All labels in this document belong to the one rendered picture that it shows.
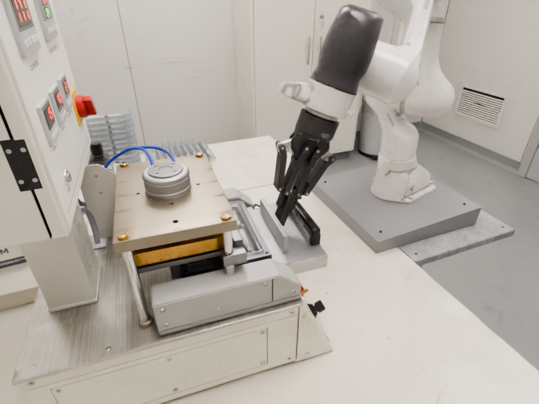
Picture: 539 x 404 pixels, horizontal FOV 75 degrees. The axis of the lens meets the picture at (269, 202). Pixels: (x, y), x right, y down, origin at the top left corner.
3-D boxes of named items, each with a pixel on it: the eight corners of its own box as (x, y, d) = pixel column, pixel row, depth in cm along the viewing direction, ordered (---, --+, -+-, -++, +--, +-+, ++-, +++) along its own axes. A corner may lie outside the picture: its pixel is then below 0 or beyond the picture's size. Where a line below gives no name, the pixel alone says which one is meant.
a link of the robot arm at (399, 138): (366, 139, 126) (375, 67, 112) (419, 151, 116) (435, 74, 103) (353, 151, 119) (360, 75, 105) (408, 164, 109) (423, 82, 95)
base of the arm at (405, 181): (406, 168, 135) (412, 135, 128) (445, 191, 121) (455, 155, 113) (358, 183, 128) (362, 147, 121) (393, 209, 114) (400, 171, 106)
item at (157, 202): (80, 300, 52) (52, 229, 46) (95, 199, 77) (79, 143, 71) (239, 264, 59) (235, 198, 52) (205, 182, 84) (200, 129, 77)
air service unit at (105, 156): (99, 223, 78) (80, 161, 70) (103, 191, 89) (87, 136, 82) (124, 218, 79) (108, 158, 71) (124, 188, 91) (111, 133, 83)
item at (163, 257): (129, 276, 57) (115, 228, 52) (128, 206, 75) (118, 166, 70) (233, 253, 62) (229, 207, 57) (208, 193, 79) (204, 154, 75)
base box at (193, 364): (54, 442, 61) (16, 382, 52) (78, 289, 91) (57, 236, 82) (333, 351, 75) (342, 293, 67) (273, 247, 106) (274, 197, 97)
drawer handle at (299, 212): (311, 246, 71) (312, 230, 69) (284, 208, 83) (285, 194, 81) (320, 244, 72) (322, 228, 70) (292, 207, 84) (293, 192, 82)
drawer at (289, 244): (176, 307, 63) (170, 274, 58) (165, 236, 80) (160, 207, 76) (326, 269, 71) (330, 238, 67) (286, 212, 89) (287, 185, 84)
